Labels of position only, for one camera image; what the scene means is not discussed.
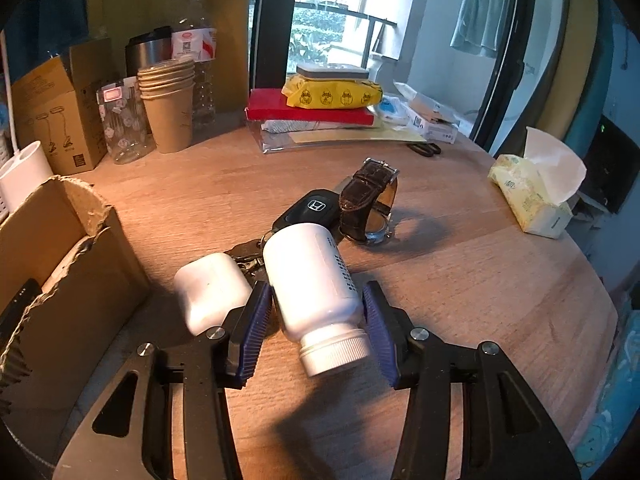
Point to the black sliding door frame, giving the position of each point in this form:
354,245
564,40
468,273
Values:
272,35

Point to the white earbuds case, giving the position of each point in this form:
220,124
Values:
210,285

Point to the black scissors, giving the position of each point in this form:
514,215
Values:
425,149

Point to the blue white packet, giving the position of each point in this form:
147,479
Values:
390,107

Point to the wide yellow curtain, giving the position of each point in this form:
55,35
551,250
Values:
140,0

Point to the clear plastic water bottle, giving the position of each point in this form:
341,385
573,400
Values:
192,40

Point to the clear plastic document folder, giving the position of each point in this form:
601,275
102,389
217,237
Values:
270,144

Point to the steel thermos flask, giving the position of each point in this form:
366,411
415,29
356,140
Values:
150,52

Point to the dark blue curtain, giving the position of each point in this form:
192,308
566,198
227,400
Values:
45,10

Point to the brown printed carton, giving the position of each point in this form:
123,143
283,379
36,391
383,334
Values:
55,110

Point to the yellow tissue pack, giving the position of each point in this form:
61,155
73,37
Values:
530,200

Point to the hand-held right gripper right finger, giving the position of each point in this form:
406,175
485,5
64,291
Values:
380,330

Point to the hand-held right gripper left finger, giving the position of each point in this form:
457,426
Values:
255,330

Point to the white desk lamp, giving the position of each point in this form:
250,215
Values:
27,170

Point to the white medicine box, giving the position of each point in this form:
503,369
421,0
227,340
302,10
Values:
432,127

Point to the cardboard box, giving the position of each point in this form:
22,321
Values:
75,240

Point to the hanging pale green garment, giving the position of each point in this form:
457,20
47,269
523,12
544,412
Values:
480,10

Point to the red book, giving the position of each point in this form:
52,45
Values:
265,105

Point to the narrow yellow curtain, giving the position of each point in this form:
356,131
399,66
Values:
575,35

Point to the white pill bottle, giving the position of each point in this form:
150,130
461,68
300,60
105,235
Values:
310,285

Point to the black television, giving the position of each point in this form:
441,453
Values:
615,160

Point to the black car key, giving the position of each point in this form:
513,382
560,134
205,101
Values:
312,207

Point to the yellow wet wipes pack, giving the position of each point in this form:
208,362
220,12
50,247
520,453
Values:
325,95

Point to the blue printed blanket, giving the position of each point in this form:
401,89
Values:
615,400

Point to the manila envelope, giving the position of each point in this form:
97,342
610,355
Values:
350,135

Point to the stack of brown paper cups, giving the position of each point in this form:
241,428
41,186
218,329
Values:
170,120

